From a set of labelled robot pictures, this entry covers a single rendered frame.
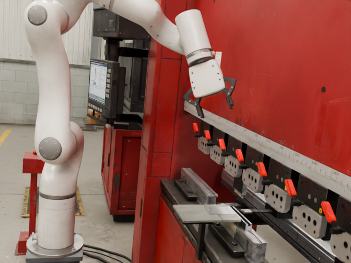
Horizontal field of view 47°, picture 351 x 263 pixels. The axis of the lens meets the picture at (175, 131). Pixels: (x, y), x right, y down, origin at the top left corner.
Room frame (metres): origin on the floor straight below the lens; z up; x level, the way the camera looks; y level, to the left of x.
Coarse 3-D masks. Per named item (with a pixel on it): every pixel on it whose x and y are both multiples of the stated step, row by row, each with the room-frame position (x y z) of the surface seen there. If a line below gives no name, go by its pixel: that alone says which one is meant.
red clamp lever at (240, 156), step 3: (237, 150) 1.66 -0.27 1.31; (240, 150) 1.66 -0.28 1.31; (237, 153) 1.65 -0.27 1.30; (240, 153) 1.65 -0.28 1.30; (237, 156) 1.65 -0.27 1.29; (240, 156) 1.64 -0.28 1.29; (240, 159) 1.63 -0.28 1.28; (243, 159) 1.63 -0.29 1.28; (240, 162) 1.63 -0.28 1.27; (240, 165) 1.60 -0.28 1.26; (243, 165) 1.61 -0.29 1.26; (246, 165) 1.61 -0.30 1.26; (240, 168) 1.60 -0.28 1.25; (243, 168) 1.60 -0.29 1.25; (246, 168) 1.61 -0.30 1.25
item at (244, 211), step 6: (240, 210) 1.80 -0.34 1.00; (246, 210) 1.79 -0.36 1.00; (252, 210) 1.79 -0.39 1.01; (258, 210) 1.80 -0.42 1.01; (264, 210) 1.81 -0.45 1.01; (270, 210) 1.82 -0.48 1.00; (276, 210) 1.78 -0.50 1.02; (276, 216) 1.77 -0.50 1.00; (282, 216) 1.77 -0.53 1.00; (288, 216) 1.78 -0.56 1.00
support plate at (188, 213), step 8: (176, 208) 1.74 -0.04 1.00; (184, 208) 1.75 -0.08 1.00; (192, 208) 1.76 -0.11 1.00; (200, 208) 1.77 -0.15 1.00; (184, 216) 1.66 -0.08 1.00; (192, 216) 1.67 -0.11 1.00; (200, 216) 1.67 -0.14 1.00; (208, 216) 1.68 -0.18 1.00; (216, 216) 1.69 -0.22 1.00; (224, 216) 1.70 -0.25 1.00; (232, 216) 1.71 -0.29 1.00
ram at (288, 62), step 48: (240, 0) 1.91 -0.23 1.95; (288, 0) 1.50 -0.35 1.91; (336, 0) 1.24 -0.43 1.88; (240, 48) 1.85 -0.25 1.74; (288, 48) 1.46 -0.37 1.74; (336, 48) 1.20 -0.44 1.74; (192, 96) 2.43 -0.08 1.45; (240, 96) 1.79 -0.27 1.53; (288, 96) 1.41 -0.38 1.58; (336, 96) 1.17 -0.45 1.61; (288, 144) 1.37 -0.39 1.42; (336, 144) 1.14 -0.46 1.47; (336, 192) 1.10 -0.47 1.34
